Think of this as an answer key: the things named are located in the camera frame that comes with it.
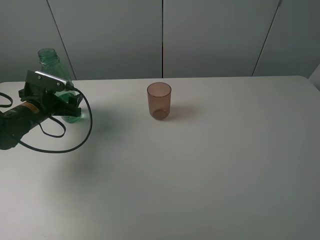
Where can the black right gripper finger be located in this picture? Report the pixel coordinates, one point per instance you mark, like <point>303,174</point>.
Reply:
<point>67,105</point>

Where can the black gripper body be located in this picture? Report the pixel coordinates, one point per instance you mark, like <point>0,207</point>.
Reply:
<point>40,96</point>

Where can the green transparent plastic bottle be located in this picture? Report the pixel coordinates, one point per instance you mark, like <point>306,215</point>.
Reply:
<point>52,65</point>

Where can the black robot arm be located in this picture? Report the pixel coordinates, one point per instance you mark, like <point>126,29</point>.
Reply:
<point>19,120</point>

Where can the pink translucent plastic cup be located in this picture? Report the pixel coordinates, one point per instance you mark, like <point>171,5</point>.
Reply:
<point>159,100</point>

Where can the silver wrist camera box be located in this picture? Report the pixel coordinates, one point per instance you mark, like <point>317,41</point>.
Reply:
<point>46,81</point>

